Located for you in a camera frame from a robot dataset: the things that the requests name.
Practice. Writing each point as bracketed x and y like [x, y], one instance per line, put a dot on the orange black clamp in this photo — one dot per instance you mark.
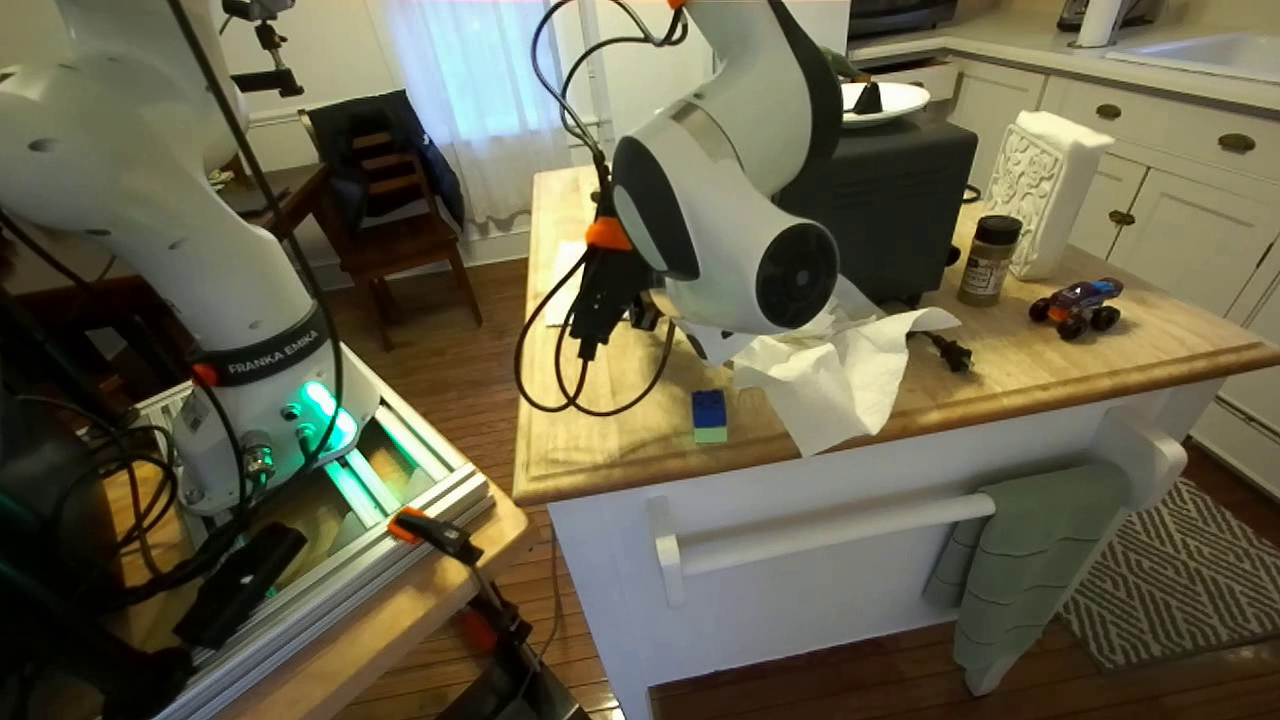
[512, 681]

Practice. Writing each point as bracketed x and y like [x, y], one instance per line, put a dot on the wooden chair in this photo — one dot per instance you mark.
[392, 202]

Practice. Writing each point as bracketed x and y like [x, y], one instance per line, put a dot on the white ornate napkin holder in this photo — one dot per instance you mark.
[1040, 176]

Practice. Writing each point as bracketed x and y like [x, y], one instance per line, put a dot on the blue green sponge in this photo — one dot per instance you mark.
[711, 416]

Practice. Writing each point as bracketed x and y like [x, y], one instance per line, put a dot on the white towel bar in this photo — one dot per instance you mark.
[1146, 459]

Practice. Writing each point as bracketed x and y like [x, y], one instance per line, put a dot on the toy monster truck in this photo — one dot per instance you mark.
[1085, 305]

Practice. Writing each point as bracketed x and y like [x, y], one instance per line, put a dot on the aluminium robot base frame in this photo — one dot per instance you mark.
[295, 491]

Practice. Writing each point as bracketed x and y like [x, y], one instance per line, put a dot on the white plate on oven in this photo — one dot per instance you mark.
[881, 100]

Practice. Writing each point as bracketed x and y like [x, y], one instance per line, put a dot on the patterned floor rug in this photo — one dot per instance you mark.
[1178, 577]

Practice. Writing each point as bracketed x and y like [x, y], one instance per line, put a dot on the spice jar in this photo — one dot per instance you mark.
[988, 253]

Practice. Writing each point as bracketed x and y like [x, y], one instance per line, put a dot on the green hanging towel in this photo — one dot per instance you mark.
[1011, 573]

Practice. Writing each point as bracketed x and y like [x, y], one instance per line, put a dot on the black mini toaster oven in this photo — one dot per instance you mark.
[891, 199]

